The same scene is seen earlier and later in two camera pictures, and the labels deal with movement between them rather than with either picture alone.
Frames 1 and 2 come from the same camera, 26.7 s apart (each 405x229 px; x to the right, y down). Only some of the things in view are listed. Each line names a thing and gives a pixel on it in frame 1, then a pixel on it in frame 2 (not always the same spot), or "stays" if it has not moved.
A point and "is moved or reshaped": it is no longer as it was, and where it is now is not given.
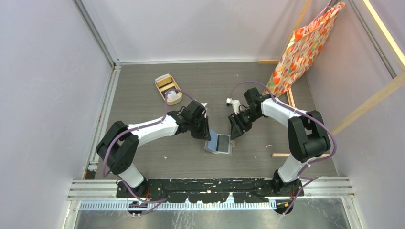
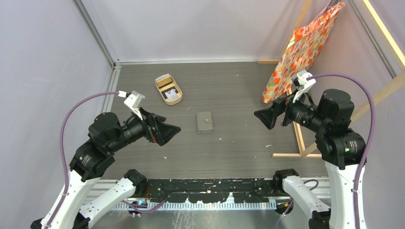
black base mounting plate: (242, 190) stays
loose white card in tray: (172, 95) stays
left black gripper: (204, 134) → (163, 131)
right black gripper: (236, 131) → (269, 115)
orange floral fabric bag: (303, 45) stays
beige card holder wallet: (219, 143) is moved or reshaped
